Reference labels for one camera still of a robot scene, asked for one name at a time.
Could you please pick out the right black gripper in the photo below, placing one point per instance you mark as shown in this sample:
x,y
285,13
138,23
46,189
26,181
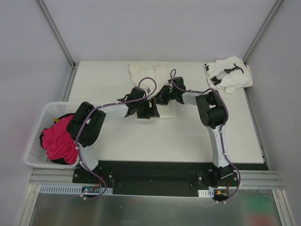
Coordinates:
x,y
163,97

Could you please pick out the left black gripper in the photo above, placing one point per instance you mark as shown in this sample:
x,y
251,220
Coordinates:
x,y
147,109

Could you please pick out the cream white t shirt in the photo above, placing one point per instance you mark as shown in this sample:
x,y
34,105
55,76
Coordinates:
x,y
153,75

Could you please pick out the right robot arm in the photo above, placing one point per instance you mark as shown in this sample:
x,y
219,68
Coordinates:
x,y
213,114

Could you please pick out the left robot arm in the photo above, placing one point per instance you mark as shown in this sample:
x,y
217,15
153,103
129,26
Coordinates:
x,y
86,123

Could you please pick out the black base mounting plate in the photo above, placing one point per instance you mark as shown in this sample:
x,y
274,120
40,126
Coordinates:
x,y
175,179

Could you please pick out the white black printed t shirt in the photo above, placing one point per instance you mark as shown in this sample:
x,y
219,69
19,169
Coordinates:
x,y
228,74

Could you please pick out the pink red t shirt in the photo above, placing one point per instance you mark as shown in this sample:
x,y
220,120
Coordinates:
x,y
58,143

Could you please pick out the left aluminium frame post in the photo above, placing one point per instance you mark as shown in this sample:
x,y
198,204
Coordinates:
x,y
56,34

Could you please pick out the aluminium frame post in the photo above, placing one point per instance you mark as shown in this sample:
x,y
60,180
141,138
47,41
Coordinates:
x,y
263,28
56,34

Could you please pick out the right white cable duct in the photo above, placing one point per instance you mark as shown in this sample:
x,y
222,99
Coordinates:
x,y
206,193

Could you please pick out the white cable duct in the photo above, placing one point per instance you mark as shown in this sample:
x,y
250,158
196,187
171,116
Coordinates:
x,y
85,190
206,193

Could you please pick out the left white cable duct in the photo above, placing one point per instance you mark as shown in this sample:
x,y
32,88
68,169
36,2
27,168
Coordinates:
x,y
85,190

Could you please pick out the right aluminium frame post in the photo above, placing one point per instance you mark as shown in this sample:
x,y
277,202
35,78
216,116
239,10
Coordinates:
x,y
263,28

